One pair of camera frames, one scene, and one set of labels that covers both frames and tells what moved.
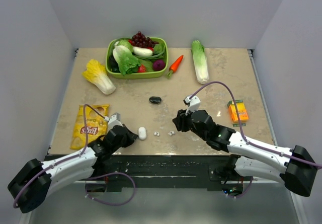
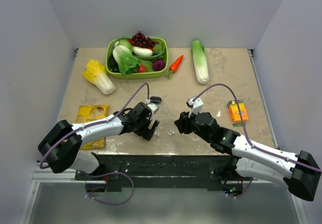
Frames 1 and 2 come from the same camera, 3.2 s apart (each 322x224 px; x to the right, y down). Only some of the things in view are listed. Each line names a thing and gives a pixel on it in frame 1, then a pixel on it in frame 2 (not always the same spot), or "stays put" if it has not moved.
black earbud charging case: (155, 99) stays put
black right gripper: (180, 120) stays put
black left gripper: (132, 136) → (147, 133)
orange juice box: (242, 112) stays put
